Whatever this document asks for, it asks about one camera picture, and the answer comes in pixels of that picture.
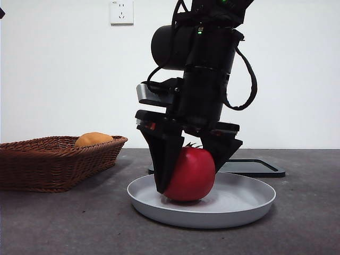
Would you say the red tomato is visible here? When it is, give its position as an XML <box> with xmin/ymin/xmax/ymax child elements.
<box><xmin>163</xmin><ymin>142</ymin><xmax>216</xmax><ymax>203</ymax></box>

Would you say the black rectangular tray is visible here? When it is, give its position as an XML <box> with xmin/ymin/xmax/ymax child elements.
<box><xmin>148</xmin><ymin>158</ymin><xmax>286</xmax><ymax>178</ymax></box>

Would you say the grey round plate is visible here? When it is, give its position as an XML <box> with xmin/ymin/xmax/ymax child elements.
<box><xmin>126</xmin><ymin>171</ymin><xmax>276</xmax><ymax>230</ymax></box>

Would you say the brown wicker basket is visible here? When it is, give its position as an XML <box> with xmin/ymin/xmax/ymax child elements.
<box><xmin>0</xmin><ymin>135</ymin><xmax>129</xmax><ymax>193</ymax></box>

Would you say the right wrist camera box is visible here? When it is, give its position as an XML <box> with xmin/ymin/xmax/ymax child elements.
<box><xmin>136</xmin><ymin>78</ymin><xmax>184</xmax><ymax>106</ymax></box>

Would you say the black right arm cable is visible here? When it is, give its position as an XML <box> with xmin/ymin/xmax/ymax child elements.
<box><xmin>224</xmin><ymin>34</ymin><xmax>259</xmax><ymax>111</ymax></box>

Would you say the white wall socket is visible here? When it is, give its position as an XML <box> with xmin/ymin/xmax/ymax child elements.
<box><xmin>110</xmin><ymin>0</ymin><xmax>134</xmax><ymax>27</ymax></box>

